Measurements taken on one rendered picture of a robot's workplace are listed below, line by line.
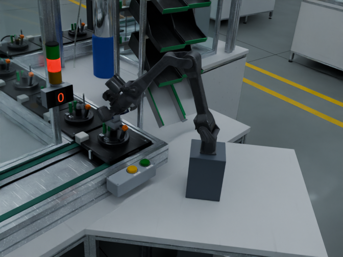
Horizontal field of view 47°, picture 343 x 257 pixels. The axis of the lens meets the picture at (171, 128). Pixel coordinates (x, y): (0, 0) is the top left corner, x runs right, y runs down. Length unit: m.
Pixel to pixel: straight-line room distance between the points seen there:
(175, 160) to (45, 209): 0.67
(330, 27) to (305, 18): 0.37
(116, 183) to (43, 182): 0.30
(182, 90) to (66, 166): 0.70
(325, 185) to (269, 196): 1.73
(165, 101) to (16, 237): 0.89
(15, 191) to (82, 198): 0.26
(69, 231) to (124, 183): 0.26
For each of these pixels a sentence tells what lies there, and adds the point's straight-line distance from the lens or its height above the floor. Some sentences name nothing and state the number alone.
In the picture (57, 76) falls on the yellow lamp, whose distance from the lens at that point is 1.58.
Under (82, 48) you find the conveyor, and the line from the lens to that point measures 3.01.
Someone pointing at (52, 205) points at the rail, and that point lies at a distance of 1.45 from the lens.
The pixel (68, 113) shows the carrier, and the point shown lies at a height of 1.01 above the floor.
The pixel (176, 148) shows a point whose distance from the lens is 1.91.
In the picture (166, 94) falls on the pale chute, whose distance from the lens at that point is 1.89.
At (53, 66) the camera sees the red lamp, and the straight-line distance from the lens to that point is 1.56.
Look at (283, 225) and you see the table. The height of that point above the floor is 0.86.
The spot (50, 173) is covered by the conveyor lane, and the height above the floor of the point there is 0.92.
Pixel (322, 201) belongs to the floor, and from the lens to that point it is 3.23.
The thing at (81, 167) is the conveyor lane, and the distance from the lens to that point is 1.69.
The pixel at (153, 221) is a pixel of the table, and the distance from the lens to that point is 1.52.
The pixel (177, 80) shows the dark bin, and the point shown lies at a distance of 1.78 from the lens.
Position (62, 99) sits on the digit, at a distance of 1.62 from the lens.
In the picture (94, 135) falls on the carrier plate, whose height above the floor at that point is 0.97.
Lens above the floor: 1.91
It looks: 30 degrees down
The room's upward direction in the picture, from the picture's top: 4 degrees clockwise
